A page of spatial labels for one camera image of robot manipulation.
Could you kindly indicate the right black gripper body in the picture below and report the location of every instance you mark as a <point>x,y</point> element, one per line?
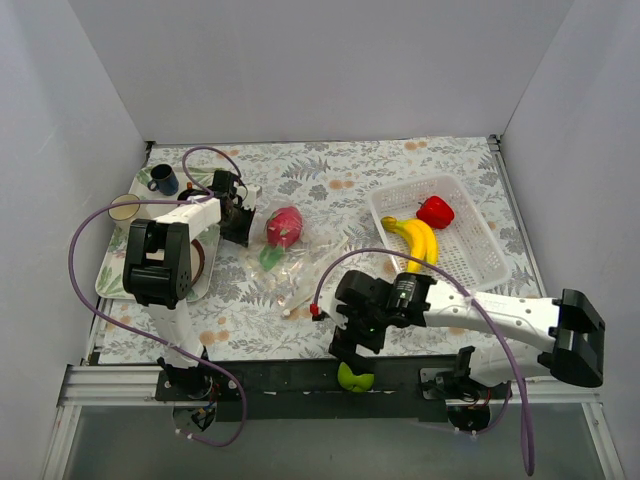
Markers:
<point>348,348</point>

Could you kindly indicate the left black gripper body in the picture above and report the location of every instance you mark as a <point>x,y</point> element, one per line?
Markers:
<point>239,226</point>

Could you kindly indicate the pink fake fruit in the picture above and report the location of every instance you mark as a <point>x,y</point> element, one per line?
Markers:
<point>283,229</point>

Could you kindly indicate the green fake apple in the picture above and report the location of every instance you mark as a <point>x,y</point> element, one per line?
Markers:
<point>356,383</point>

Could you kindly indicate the clear zip top bag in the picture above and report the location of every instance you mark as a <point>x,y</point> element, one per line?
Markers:
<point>292,281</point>

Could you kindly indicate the yellow fake banana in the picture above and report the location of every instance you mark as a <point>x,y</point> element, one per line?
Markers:
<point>419,237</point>

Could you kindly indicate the red fake bell pepper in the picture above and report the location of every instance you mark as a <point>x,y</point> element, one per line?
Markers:
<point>436,213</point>

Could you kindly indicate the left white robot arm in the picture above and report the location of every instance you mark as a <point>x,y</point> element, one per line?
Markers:
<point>158,269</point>

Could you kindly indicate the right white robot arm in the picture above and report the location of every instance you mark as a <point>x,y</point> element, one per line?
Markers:
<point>559,337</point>

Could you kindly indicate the red rimmed cream plate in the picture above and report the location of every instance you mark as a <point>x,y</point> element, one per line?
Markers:
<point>198,258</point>

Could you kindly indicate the orange patterned small bowl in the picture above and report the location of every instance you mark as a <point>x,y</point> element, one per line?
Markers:
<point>189,192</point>

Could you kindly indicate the dark blue mug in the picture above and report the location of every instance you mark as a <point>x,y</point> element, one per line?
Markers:
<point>164,180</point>

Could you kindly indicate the cream mug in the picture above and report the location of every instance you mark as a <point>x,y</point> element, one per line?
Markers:
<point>126,209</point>

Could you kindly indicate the white plastic basket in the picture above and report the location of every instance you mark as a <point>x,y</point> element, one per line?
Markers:
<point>467,248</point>

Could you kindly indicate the leaf pattern white tray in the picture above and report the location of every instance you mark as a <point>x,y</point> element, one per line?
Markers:
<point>109,283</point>

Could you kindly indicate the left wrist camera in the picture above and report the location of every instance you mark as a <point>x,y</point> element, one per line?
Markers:
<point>248,196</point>

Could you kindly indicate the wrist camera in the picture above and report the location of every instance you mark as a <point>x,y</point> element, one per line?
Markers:
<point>325,309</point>
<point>248,196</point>

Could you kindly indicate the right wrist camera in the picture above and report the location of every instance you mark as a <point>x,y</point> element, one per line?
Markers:
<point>325,309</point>

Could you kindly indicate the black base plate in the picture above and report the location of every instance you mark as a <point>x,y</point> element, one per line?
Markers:
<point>309,389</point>

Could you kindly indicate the aluminium frame rail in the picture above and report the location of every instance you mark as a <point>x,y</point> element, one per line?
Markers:
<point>101,386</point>

